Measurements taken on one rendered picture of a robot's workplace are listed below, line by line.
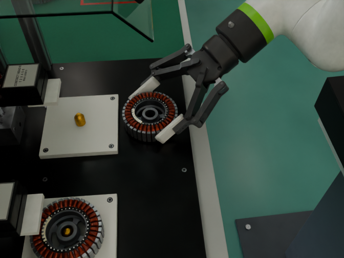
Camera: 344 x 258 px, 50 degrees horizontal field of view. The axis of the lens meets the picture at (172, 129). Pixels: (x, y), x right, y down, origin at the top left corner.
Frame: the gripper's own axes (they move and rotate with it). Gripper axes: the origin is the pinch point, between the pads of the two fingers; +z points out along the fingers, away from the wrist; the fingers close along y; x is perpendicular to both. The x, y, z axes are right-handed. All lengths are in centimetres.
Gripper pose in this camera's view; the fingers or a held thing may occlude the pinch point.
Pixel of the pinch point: (151, 114)
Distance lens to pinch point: 76.3
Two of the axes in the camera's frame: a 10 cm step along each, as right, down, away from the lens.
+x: -4.3, -3.4, -8.4
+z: -7.5, 6.5, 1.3
